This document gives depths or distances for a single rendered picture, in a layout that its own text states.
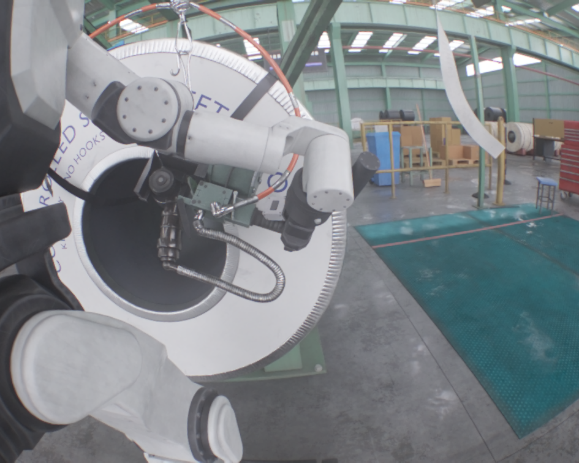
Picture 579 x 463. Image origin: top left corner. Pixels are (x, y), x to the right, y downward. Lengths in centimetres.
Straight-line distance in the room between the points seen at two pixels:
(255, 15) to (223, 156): 1576
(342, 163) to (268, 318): 64
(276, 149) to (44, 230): 28
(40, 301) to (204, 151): 26
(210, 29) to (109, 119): 1582
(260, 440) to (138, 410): 90
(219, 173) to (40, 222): 44
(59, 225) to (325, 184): 30
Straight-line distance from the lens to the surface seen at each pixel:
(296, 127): 41
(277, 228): 61
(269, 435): 119
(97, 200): 98
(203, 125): 38
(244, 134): 38
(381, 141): 494
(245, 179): 60
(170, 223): 67
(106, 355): 26
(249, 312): 93
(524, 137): 1257
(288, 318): 93
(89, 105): 41
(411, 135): 970
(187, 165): 66
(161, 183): 66
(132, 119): 36
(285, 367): 136
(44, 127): 25
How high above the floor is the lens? 101
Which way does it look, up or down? 19 degrees down
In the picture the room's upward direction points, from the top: 7 degrees counter-clockwise
